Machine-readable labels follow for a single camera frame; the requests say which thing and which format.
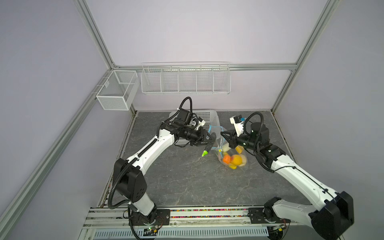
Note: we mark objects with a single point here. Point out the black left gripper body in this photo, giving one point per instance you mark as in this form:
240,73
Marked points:
197,136

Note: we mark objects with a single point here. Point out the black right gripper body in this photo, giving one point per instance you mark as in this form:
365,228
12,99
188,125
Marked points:
245,141

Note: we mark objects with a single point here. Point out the white perforated plastic basket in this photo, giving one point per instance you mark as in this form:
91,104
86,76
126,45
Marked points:
210,116

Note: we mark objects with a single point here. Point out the small yellow lemon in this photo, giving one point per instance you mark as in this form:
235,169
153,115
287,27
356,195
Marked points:
239,149

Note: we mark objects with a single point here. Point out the clear zip bag blue zipper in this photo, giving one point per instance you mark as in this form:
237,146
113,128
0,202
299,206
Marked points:
221,141

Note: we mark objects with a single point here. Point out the orange tangerine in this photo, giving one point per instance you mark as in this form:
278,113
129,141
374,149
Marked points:
227,159

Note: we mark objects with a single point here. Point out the yellow peach with red spot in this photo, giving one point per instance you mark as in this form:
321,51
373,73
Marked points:
236,160

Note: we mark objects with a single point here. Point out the beige round potato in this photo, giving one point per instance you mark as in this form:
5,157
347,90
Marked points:
244,160

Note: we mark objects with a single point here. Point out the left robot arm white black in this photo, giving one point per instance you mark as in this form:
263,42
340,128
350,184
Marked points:
128,181

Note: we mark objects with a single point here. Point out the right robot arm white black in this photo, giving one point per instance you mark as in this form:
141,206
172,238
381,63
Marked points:
330,213

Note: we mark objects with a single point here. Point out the white vent grille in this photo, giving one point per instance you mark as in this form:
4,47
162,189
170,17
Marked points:
183,233

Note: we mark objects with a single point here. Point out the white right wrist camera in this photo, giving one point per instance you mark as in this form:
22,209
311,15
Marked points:
238,122

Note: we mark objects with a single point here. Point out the white wire wall shelf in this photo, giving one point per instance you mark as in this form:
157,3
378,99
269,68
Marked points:
159,78

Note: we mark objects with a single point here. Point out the white mesh wall box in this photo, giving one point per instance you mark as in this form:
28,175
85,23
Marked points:
118,91

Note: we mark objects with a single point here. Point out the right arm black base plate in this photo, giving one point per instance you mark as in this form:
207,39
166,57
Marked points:
257,216

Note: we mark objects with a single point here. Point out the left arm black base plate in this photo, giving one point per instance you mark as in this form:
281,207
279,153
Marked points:
156,217

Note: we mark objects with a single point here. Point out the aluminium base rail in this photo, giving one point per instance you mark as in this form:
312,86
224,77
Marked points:
210,217

